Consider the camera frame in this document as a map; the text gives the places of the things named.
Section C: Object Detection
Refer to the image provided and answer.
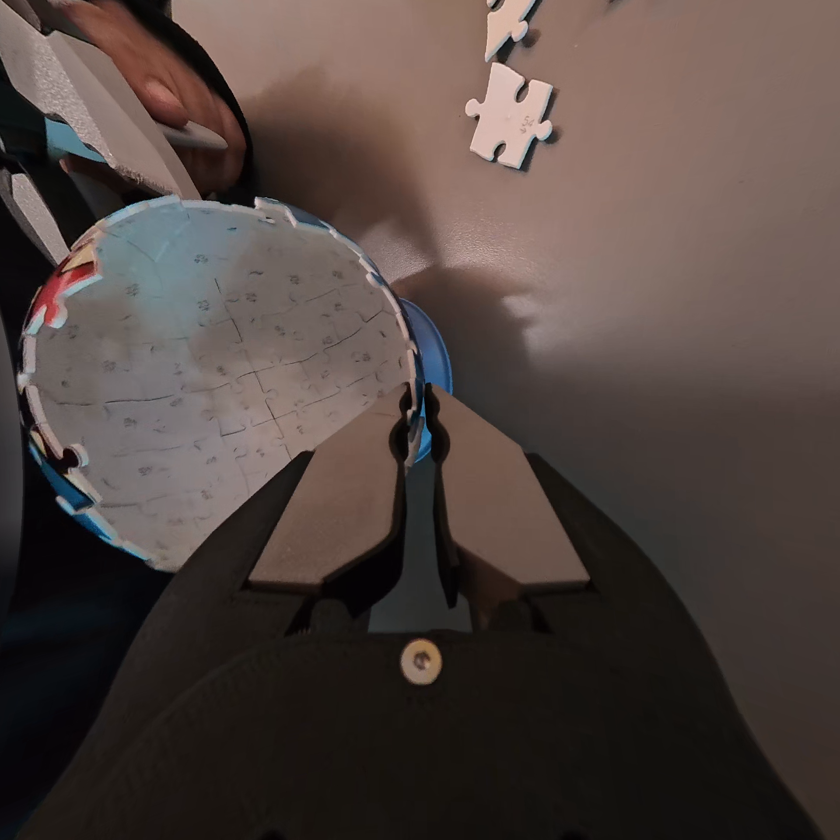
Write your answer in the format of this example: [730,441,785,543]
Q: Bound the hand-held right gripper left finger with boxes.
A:
[248,384,413,618]

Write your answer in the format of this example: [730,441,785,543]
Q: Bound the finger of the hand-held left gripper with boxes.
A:
[0,161,72,266]
[0,10,183,198]

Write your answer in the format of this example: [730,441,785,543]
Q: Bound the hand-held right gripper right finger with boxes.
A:
[423,384,592,634]

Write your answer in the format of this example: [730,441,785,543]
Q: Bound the blue white puzzle ball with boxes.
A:
[16,196,455,573]

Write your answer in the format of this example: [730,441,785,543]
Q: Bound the white puzzle pieces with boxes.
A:
[465,0,557,172]

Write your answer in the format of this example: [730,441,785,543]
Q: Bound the person's left hand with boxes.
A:
[69,13,249,198]

